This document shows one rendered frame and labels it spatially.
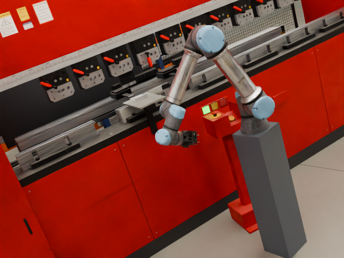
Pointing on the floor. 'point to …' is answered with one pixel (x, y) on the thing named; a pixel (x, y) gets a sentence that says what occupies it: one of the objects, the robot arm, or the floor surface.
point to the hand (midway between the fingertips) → (193, 139)
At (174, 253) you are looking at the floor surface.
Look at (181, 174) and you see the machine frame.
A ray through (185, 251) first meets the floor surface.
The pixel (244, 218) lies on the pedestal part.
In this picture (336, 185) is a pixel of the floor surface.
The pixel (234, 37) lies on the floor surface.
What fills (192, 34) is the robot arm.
